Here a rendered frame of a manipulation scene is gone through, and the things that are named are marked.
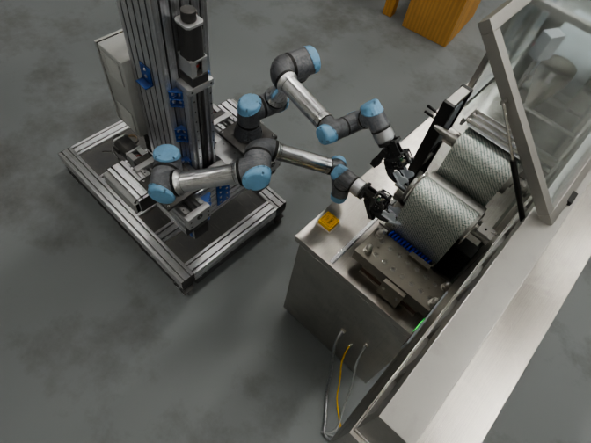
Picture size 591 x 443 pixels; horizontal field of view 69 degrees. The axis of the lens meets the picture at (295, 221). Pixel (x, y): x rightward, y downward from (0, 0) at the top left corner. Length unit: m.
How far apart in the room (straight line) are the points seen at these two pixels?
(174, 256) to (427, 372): 1.91
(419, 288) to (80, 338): 1.89
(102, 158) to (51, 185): 0.43
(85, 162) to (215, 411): 1.77
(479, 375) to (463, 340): 0.26
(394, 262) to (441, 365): 0.86
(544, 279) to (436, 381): 0.64
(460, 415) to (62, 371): 2.12
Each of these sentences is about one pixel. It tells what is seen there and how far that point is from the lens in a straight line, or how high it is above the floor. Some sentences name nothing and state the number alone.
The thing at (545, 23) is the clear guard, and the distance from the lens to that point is 1.37.
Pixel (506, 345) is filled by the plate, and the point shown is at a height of 1.44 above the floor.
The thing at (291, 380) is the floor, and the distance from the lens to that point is 2.61.
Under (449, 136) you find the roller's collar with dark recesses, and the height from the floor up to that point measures 1.35.
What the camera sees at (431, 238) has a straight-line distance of 1.78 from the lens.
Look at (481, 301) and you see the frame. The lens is 1.10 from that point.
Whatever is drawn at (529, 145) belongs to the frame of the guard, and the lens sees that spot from 1.21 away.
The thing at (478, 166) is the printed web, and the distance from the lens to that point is 1.79.
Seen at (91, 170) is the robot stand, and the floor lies 0.23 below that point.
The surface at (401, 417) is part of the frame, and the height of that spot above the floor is 1.65.
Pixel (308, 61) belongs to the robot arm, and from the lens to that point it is 1.90.
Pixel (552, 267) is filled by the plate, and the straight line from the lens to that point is 1.55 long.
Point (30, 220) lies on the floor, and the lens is 3.27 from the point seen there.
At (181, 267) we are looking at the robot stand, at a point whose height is 0.23.
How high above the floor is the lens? 2.54
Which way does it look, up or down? 57 degrees down
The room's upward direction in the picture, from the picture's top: 12 degrees clockwise
